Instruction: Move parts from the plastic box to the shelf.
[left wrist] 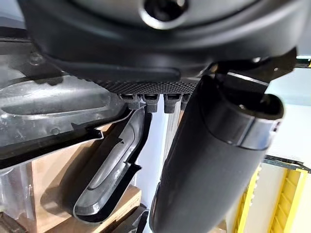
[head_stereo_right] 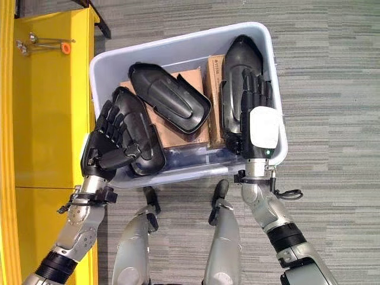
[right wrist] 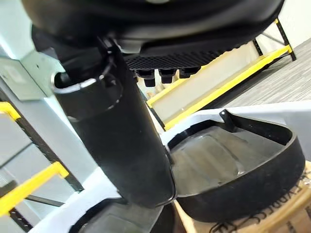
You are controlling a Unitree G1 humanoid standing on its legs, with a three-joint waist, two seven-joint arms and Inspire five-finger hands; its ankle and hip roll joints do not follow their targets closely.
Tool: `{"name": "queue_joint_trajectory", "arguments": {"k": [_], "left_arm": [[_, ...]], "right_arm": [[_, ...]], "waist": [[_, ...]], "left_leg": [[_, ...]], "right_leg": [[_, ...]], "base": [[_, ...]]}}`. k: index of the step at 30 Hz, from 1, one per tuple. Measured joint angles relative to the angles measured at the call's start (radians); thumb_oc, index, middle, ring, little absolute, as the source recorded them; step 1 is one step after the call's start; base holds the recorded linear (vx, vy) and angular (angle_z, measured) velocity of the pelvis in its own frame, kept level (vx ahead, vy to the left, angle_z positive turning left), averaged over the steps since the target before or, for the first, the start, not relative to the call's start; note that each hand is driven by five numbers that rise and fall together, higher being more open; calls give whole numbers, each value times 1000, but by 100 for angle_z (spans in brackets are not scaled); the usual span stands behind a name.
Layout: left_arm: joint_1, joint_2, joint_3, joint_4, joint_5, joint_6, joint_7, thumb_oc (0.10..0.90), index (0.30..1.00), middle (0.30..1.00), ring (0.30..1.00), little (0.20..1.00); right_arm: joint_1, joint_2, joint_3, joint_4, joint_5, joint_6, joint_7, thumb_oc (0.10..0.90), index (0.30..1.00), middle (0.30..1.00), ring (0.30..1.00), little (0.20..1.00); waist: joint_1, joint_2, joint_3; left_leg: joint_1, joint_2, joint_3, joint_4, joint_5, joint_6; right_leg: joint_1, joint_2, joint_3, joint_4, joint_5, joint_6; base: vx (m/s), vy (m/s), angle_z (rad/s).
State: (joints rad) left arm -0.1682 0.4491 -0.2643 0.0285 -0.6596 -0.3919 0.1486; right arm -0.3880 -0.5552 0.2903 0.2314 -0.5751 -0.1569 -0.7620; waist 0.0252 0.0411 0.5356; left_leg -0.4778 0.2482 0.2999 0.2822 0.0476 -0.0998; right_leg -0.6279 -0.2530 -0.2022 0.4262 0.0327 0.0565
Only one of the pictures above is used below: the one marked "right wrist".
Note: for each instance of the black sole-shaped part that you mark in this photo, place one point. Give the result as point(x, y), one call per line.
point(116, 218)
point(252, 191)

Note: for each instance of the printed cardboard box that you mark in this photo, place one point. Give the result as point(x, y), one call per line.
point(272, 224)

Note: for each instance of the silver metal bracket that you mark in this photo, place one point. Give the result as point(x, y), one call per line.
point(36, 72)

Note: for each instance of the yellow and black shelf rack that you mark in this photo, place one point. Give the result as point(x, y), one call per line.
point(204, 89)
point(36, 179)

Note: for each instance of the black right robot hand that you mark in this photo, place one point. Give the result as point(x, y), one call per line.
point(126, 136)

